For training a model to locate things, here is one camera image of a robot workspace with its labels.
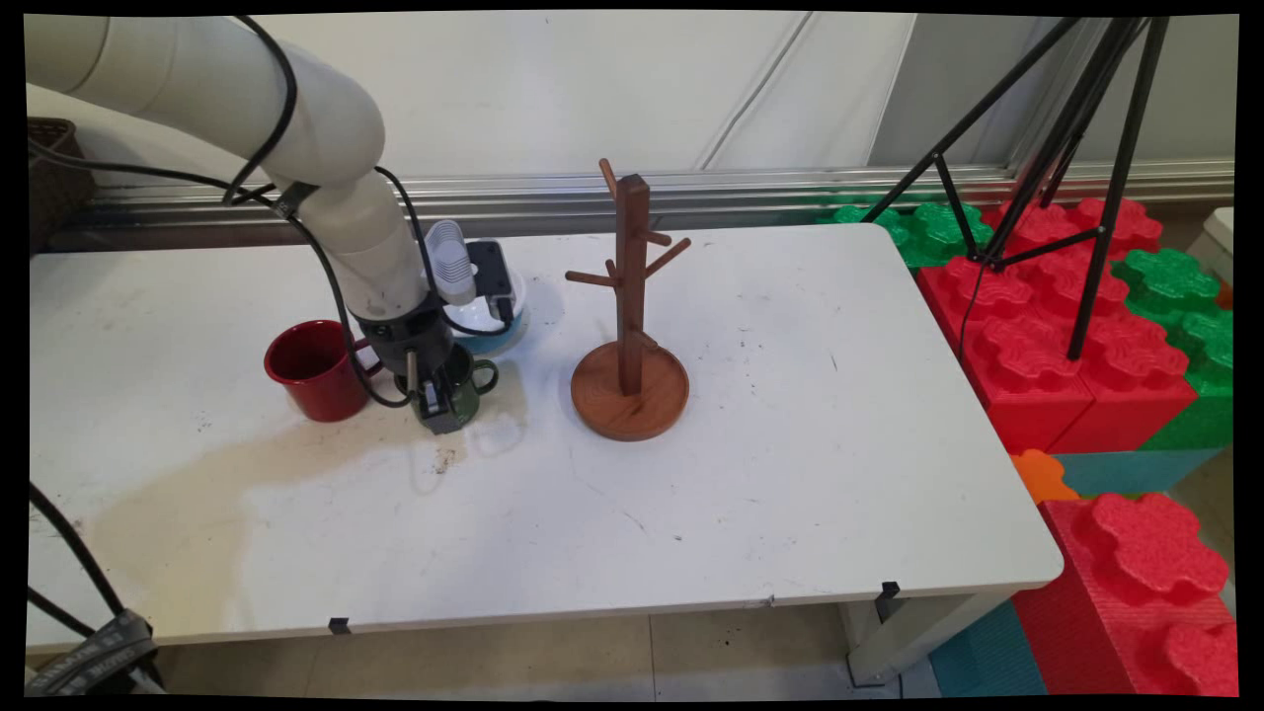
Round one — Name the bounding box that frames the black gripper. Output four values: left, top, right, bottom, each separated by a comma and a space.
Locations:
358, 306, 470, 436

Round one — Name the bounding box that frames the green enamel mug white print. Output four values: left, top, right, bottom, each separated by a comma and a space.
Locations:
415, 344, 500, 435

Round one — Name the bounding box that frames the white bowl blue outside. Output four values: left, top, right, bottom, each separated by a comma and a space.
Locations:
446, 269, 529, 356

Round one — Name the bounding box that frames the red mug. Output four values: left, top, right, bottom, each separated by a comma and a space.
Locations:
264, 319, 382, 424

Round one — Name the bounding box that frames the brown wooden mug tree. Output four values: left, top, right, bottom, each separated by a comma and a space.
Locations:
565, 158, 692, 442

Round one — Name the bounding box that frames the dark brown woven basket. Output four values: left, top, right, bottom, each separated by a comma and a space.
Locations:
28, 117, 98, 248

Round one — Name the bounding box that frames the green foam block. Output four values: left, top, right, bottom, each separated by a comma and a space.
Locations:
1111, 247, 1235, 452
815, 193, 993, 270

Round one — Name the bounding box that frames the white table leg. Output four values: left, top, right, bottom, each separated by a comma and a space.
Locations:
839, 591, 1018, 687

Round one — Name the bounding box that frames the large red foam block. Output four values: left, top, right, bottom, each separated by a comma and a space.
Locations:
916, 252, 1199, 457

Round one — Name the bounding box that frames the orange foam block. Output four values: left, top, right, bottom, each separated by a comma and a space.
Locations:
1009, 449, 1082, 505

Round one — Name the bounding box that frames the teal foam block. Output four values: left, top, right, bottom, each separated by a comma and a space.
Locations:
928, 600, 1048, 697

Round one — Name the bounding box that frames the black tripod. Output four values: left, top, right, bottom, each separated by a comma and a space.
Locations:
861, 15, 1171, 361

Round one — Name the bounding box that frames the white box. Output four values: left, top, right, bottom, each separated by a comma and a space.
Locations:
1185, 207, 1237, 287

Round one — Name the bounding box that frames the grey wrist camera black bracket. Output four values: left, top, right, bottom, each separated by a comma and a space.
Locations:
464, 240, 519, 327

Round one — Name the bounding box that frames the black gripper cable metal plug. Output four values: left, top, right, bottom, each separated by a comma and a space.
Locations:
28, 138, 416, 409

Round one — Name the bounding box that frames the aluminium wall rail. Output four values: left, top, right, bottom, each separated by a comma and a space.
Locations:
59, 161, 1235, 253

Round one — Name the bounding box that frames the thin black floor cable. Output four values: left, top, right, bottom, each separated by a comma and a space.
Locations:
28, 482, 131, 638

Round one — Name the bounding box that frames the grey printed webbing strap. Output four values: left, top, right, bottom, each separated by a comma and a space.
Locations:
28, 610, 161, 695

